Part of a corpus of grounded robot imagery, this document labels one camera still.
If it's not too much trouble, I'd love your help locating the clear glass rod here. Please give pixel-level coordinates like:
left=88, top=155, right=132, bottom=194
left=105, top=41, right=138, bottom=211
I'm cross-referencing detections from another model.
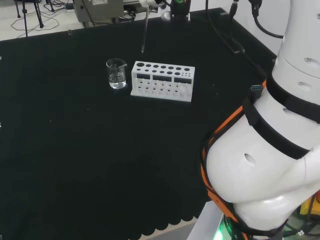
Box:
left=140, top=5, right=150, bottom=53

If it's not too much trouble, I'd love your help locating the grey base plate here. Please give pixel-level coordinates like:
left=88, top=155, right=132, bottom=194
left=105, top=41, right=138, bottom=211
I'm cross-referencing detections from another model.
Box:
left=186, top=199, right=226, bottom=240

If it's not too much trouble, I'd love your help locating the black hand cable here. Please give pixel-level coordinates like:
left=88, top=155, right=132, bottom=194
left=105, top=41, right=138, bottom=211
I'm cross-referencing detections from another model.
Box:
left=205, top=0, right=267, bottom=79

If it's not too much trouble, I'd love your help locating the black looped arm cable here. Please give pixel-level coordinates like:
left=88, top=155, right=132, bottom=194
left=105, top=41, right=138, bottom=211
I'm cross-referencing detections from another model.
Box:
left=247, top=0, right=285, bottom=39

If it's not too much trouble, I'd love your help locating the yellow stop button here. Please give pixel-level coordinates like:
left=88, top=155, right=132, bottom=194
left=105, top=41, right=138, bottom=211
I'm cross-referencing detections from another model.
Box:
left=299, top=191, right=320, bottom=216

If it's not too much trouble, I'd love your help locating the white test tube rack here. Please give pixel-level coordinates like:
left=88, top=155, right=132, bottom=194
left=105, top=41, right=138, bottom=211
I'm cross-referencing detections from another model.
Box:
left=130, top=60, right=196, bottom=103

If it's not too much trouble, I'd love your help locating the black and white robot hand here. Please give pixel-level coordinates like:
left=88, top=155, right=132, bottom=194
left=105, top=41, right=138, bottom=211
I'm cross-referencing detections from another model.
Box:
left=139, top=0, right=192, bottom=25

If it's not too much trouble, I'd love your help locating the black bench cloth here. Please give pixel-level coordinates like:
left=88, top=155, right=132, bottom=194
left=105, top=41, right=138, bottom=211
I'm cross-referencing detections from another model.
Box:
left=0, top=7, right=279, bottom=240

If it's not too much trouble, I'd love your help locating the grey metal box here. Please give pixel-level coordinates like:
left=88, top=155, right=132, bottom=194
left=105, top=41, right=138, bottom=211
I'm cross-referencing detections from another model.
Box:
left=72, top=0, right=126, bottom=25

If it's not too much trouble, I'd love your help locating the clear glass beaker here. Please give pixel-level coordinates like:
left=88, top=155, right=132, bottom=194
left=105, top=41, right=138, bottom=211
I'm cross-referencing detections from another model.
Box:
left=105, top=58, right=128, bottom=90

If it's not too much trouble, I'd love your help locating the black tripod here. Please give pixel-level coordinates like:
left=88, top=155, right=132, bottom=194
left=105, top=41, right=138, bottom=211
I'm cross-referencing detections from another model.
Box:
left=13, top=0, right=45, bottom=38

